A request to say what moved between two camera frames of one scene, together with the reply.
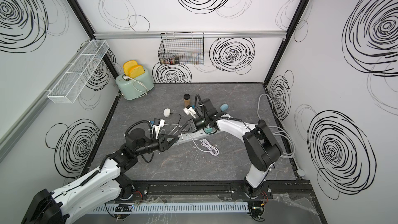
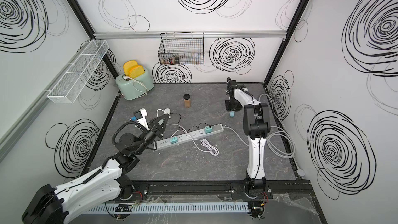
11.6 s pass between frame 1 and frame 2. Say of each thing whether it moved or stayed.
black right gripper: moved
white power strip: stayed
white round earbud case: stayed
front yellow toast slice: stayed
